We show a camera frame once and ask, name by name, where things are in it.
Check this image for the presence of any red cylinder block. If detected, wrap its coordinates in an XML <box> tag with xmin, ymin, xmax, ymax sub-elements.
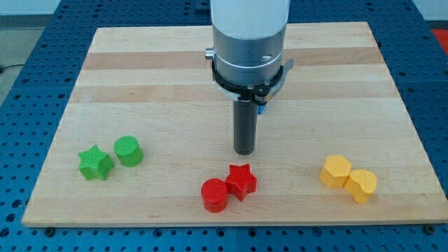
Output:
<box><xmin>200</xmin><ymin>178</ymin><xmax>228</xmax><ymax>213</ymax></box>

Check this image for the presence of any wooden board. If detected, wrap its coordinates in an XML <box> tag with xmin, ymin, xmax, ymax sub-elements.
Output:
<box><xmin>22</xmin><ymin>22</ymin><xmax>447</xmax><ymax>228</ymax></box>

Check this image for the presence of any green star block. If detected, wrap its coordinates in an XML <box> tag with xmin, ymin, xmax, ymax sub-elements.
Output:
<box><xmin>78</xmin><ymin>145</ymin><xmax>115</xmax><ymax>181</ymax></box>

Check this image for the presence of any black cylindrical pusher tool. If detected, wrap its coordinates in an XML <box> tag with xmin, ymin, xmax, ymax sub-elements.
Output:
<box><xmin>233</xmin><ymin>101</ymin><xmax>258</xmax><ymax>155</ymax></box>

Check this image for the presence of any red star block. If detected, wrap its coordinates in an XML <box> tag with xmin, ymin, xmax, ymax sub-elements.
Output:
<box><xmin>225</xmin><ymin>164</ymin><xmax>258</xmax><ymax>202</ymax></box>

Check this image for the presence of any black clamp ring with lever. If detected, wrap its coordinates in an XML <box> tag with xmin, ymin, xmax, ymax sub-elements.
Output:
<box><xmin>211</xmin><ymin>59</ymin><xmax>295</xmax><ymax>116</ymax></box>

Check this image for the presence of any yellow heart block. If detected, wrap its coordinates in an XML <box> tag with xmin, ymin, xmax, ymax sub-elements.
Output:
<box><xmin>343</xmin><ymin>169</ymin><xmax>377</xmax><ymax>204</ymax></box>

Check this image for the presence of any blue perforated metal table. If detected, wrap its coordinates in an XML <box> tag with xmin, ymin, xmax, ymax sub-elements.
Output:
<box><xmin>1</xmin><ymin>1</ymin><xmax>447</xmax><ymax>251</ymax></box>

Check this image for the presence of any green cylinder block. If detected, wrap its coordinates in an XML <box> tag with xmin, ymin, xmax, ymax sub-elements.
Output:
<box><xmin>113</xmin><ymin>135</ymin><xmax>144</xmax><ymax>167</ymax></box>

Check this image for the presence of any yellow hexagon block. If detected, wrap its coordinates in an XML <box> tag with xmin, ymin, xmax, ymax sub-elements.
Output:
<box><xmin>319</xmin><ymin>155</ymin><xmax>352</xmax><ymax>188</ymax></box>

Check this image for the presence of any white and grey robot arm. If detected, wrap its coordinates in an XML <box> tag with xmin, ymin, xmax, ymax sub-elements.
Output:
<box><xmin>210</xmin><ymin>0</ymin><xmax>291</xmax><ymax>86</ymax></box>

